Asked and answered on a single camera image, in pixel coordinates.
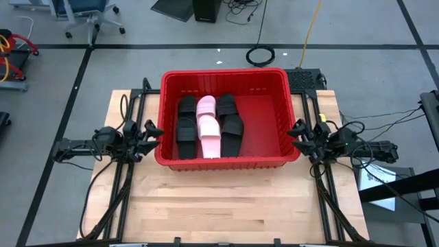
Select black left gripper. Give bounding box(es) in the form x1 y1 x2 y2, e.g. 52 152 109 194
118 119 165 163

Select red hose cart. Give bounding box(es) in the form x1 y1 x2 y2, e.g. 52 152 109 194
0 29 39 92

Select white furniture base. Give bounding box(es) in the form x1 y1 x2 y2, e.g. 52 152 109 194
8 0 52 10

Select coiled black cable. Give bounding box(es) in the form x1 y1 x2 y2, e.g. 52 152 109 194
245 0 276 68

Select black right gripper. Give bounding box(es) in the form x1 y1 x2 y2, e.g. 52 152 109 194
287 119 339 164

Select black computer tower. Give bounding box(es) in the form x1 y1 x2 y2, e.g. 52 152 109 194
191 0 222 23

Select white paper sheet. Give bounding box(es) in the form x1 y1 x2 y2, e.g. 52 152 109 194
358 161 397 212

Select red plastic bin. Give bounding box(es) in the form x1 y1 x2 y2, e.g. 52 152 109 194
154 67 301 172

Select blue office chair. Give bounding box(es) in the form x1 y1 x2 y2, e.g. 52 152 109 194
51 0 126 45

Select pink slide sandal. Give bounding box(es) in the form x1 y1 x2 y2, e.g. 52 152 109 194
198 115 222 159
195 95 217 117

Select dark grey floor mat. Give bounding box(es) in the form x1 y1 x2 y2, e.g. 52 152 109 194
150 0 195 23

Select black metal stand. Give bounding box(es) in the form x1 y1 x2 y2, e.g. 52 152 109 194
353 164 439 247

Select black slide sandal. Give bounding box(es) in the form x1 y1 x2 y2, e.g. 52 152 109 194
176 116 199 160
216 93 239 117
220 114 245 158
177 95 197 119

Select long black cable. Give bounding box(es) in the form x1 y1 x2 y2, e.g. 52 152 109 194
79 159 116 239

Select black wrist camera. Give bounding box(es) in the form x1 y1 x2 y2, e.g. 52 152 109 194
122 119 139 137
313 121 332 139

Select black furniture piece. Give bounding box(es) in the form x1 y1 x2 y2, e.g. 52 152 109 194
420 91 439 152

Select yellow cable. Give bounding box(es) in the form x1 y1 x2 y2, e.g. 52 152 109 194
298 0 323 68

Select black aluminium frame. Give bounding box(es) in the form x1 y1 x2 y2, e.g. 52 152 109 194
78 77 162 241
301 89 368 243

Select tangled black cables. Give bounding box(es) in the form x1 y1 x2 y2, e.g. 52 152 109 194
222 0 264 25

